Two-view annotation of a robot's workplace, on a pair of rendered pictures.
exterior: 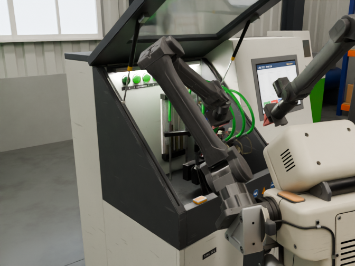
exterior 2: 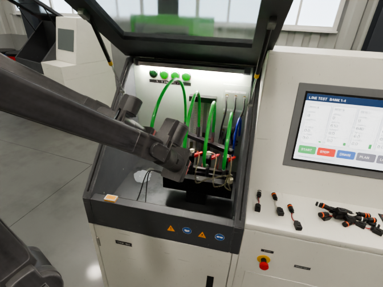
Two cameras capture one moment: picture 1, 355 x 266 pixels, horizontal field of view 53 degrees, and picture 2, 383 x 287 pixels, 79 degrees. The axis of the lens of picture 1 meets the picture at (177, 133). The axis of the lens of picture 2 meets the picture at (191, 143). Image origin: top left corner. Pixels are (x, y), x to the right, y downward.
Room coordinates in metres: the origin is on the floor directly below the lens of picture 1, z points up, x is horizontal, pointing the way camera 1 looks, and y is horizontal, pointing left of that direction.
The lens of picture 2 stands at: (1.08, -0.89, 1.67)
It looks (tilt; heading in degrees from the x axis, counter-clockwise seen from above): 29 degrees down; 53
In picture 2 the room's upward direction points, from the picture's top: 2 degrees clockwise
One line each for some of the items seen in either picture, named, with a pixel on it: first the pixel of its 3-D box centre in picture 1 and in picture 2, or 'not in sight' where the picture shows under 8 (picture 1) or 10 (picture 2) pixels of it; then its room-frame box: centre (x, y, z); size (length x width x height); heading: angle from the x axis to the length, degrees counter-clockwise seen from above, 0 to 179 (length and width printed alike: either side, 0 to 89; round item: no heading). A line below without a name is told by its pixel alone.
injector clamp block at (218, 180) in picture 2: (213, 171); (198, 185); (1.67, -0.18, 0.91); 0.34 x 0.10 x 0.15; 131
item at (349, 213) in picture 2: not in sight; (347, 215); (1.97, -0.74, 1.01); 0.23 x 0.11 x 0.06; 131
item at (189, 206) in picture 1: (234, 201); (160, 221); (1.42, -0.25, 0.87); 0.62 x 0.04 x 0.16; 131
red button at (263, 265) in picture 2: not in sight; (263, 263); (1.68, -0.62, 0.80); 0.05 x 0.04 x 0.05; 131
